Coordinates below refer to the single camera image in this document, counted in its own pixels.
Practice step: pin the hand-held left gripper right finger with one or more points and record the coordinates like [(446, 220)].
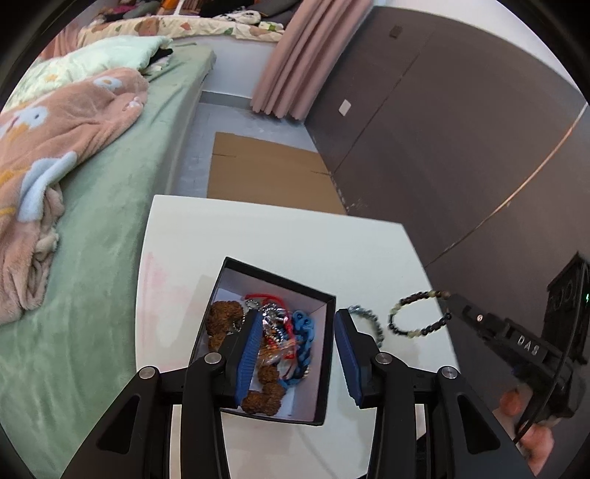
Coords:
[(348, 359)]

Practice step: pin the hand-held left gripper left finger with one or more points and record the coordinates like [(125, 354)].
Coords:
[(244, 364)]

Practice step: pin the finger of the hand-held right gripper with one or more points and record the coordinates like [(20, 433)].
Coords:
[(479, 320)]

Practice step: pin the black gift box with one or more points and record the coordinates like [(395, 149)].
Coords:
[(258, 281)]

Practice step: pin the person's right hand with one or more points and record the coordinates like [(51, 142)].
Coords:
[(539, 442)]

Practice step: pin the white table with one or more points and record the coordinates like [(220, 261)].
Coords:
[(276, 235)]

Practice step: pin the bed with green sheet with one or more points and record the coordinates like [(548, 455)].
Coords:
[(115, 230)]

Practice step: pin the flat cardboard sheet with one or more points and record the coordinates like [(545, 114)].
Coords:
[(267, 170)]

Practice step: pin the narrow pink curtain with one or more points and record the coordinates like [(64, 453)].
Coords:
[(295, 69)]

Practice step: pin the pink floral blanket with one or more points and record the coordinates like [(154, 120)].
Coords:
[(69, 119)]

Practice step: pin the printed window seat cushion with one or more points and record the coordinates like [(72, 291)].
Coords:
[(207, 28)]

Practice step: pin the pale green quilt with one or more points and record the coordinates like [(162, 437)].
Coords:
[(115, 50)]

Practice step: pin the plush toys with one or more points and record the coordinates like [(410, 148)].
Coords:
[(131, 9)]

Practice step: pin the white wall socket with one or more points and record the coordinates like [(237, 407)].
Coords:
[(345, 107)]

